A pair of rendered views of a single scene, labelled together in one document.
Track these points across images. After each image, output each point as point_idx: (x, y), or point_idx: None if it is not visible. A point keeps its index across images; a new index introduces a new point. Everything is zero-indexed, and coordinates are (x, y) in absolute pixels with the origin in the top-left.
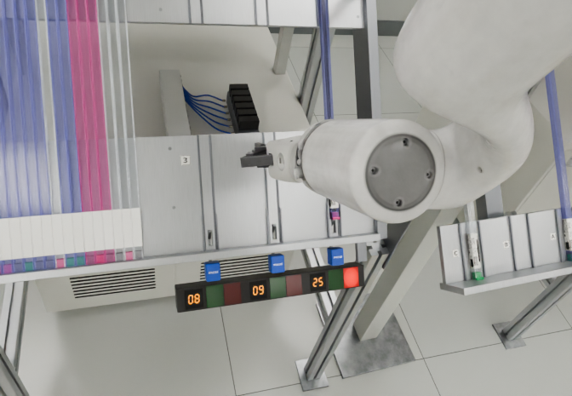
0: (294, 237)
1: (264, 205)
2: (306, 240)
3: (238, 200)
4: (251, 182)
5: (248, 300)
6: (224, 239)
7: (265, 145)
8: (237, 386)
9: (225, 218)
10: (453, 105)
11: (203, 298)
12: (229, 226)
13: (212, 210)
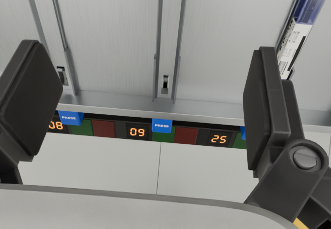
0: (195, 96)
1: (152, 49)
2: (213, 108)
3: (106, 34)
4: (130, 8)
5: (124, 137)
6: (84, 81)
7: (2, 116)
8: (168, 86)
9: (83, 55)
10: None
11: (66, 126)
12: (91, 67)
13: (60, 42)
